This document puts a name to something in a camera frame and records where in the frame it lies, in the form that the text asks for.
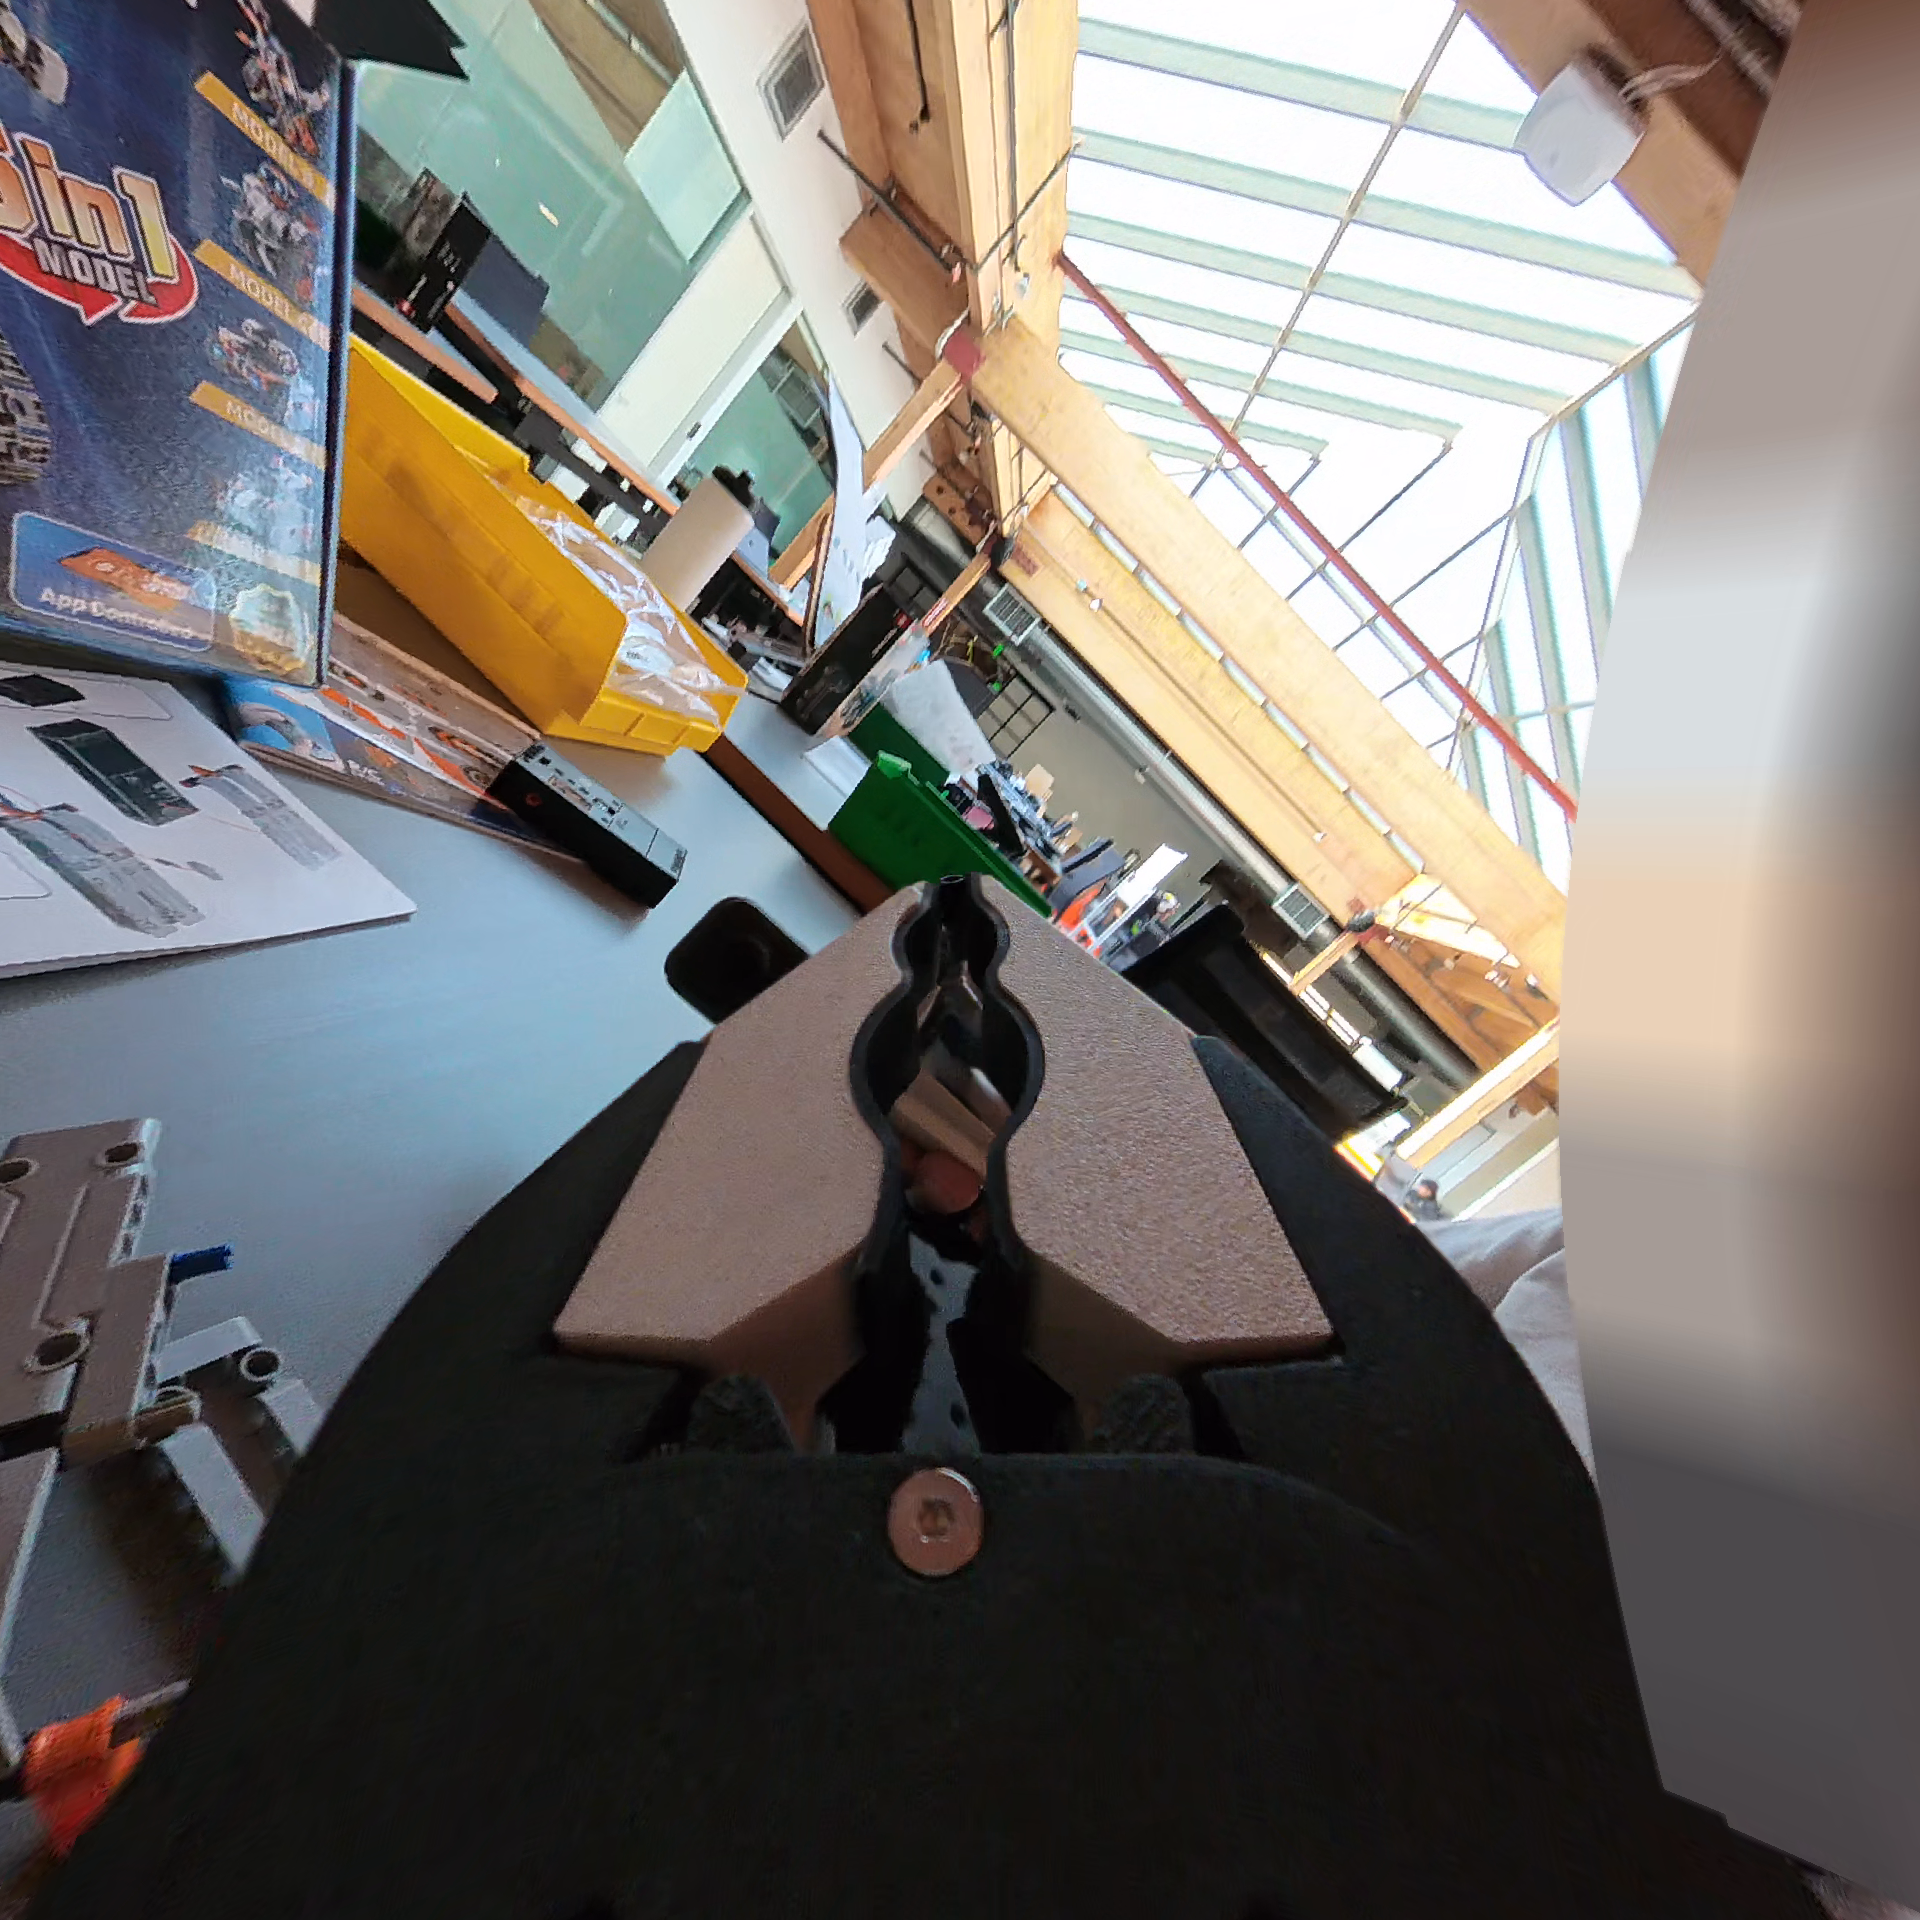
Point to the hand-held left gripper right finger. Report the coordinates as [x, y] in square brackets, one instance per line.
[1171, 1198]

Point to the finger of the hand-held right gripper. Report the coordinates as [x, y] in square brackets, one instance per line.
[954, 1109]

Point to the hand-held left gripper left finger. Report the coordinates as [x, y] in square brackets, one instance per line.
[721, 1198]

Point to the person's right hand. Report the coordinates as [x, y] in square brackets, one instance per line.
[950, 1183]

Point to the black battery box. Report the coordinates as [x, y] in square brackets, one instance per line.
[586, 823]

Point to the black mesh chair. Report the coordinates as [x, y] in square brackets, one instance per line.
[1262, 1022]

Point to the green plastic bin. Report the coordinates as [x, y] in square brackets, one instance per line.
[916, 833]

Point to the white speckled sheet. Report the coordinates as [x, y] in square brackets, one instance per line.
[931, 719]

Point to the black product box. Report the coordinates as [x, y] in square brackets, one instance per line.
[855, 661]

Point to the clear plastic bag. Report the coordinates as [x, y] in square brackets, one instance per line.
[647, 629]

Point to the white tumbler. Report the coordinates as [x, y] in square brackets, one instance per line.
[706, 548]

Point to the yellow plastic bin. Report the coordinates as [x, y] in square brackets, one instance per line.
[466, 571]

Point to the open instruction booklet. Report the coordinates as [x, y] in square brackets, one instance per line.
[151, 841]

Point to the blue building kit box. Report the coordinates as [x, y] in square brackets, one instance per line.
[151, 376]

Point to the orange toy connector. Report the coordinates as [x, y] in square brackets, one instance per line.
[68, 1779]

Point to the white ceiling device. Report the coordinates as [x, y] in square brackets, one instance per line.
[1575, 129]

